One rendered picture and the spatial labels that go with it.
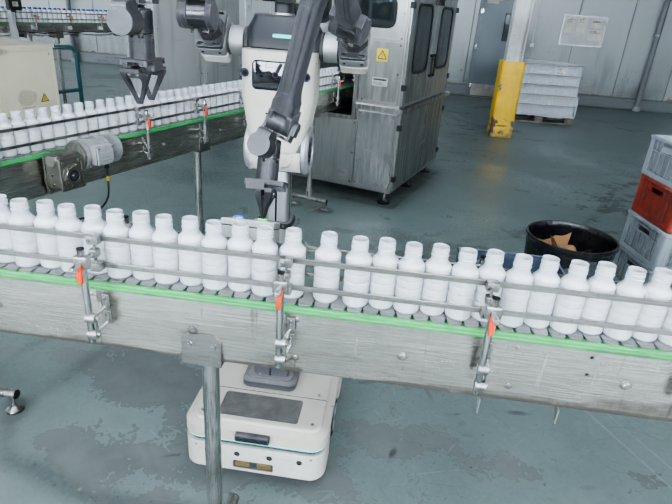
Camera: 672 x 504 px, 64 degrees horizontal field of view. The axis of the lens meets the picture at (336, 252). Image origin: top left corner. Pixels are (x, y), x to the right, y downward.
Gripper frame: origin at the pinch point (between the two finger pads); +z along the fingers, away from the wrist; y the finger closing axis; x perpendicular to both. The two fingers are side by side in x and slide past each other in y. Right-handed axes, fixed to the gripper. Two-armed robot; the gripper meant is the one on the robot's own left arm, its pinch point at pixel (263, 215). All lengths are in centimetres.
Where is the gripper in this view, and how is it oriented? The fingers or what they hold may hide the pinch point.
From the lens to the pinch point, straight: 141.3
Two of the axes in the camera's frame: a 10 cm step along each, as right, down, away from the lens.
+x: 0.9, -0.7, 9.9
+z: -1.1, 9.9, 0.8
